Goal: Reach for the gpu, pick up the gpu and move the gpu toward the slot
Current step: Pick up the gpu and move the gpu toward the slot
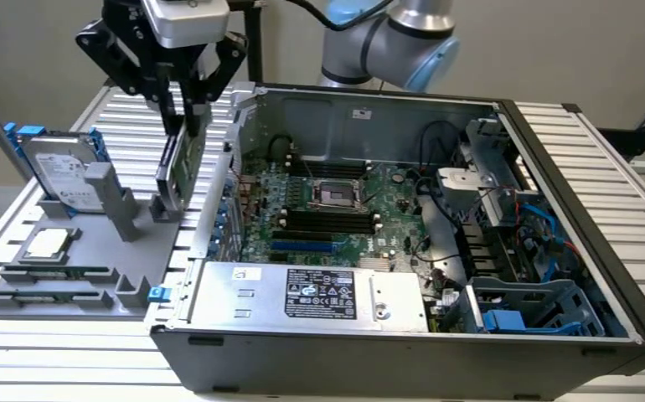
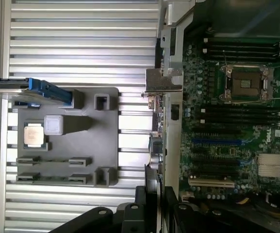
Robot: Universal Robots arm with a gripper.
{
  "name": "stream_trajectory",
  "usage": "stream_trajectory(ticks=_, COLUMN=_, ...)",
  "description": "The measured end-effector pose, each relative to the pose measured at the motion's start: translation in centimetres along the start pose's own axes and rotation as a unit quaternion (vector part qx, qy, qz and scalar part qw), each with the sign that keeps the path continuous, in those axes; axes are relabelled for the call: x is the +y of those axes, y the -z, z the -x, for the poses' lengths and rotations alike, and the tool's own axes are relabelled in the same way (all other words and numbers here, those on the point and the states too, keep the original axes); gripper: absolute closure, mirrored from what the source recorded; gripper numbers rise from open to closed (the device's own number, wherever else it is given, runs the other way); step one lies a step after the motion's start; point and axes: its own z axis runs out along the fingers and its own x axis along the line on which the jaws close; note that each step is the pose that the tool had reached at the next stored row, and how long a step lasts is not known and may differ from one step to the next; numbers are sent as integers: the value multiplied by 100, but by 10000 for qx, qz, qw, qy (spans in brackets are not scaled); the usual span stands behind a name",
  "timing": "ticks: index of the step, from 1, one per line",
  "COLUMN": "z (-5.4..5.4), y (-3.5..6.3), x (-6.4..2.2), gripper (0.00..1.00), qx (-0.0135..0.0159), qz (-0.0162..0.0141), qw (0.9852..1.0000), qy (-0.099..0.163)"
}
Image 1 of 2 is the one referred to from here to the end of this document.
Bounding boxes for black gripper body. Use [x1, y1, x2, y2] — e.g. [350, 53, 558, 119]
[100, 0, 208, 84]

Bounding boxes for green graphics card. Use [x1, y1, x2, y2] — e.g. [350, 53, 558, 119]
[152, 111, 216, 213]

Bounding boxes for black RAM slot bank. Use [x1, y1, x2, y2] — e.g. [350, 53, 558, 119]
[286, 156, 369, 179]
[278, 209, 383, 235]

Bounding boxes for black expansion slot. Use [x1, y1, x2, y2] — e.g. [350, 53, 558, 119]
[271, 231, 335, 244]

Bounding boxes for blue expansion slot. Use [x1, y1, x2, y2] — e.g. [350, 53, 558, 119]
[270, 241, 335, 253]

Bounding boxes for hard disk with blue carrier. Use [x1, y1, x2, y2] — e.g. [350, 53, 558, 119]
[4, 121, 112, 216]

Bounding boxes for CPU socket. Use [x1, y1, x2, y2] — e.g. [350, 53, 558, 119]
[309, 178, 365, 209]

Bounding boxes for silver CPU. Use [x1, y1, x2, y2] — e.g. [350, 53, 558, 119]
[18, 228, 82, 263]

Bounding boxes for grey parts rack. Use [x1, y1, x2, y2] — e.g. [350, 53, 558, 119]
[0, 162, 192, 322]

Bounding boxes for green motherboard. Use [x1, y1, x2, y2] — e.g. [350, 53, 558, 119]
[231, 161, 442, 290]

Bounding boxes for silver metal drive cage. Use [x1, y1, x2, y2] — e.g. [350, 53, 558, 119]
[457, 116, 542, 228]

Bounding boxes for green RAM stick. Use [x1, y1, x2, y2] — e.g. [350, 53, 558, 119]
[6, 267, 112, 281]
[0, 289, 106, 304]

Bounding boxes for silver chipset heatsink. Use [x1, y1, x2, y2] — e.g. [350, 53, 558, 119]
[361, 255, 401, 271]

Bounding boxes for silver power supply unit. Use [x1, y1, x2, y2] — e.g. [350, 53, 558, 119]
[186, 260, 433, 334]

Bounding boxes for black open PC case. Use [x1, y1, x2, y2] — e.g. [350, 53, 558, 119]
[147, 81, 645, 397]

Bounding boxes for blue disk bay latch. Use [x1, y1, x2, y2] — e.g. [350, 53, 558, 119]
[481, 309, 528, 334]

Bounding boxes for blue-grey disk bay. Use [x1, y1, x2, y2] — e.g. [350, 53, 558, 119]
[464, 274, 606, 337]

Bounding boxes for black vertical post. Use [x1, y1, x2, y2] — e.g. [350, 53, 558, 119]
[243, 0, 265, 83]

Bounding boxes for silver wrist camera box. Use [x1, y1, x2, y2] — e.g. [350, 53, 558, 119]
[140, 0, 231, 49]

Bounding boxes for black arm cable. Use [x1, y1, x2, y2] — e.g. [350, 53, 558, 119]
[285, 0, 391, 32]

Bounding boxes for black looped case cable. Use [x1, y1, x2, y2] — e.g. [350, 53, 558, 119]
[417, 120, 464, 169]

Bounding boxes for silver fan bracket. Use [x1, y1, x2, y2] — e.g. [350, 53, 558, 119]
[435, 166, 498, 198]

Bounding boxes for blue wire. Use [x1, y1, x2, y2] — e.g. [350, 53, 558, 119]
[512, 203, 566, 263]

